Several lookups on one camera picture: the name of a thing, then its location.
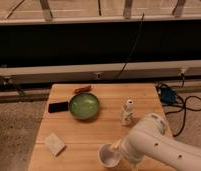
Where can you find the black rectangular block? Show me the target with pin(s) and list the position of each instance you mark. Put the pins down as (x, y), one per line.
(58, 107)

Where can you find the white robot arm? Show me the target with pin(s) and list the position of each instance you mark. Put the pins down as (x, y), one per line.
(147, 138)

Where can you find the white metal rail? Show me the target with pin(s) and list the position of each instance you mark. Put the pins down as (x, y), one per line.
(92, 72)

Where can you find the white sponge block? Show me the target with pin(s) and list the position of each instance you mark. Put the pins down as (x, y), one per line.
(54, 144)

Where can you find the translucent yellowish gripper finger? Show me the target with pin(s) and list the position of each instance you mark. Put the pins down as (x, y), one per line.
(115, 146)

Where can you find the small white bottle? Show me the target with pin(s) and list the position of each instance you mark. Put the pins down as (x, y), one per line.
(127, 113)

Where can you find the blue power adapter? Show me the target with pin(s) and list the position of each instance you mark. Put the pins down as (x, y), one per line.
(168, 96)

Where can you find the green ceramic bowl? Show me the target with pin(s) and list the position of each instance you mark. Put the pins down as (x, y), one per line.
(84, 106)

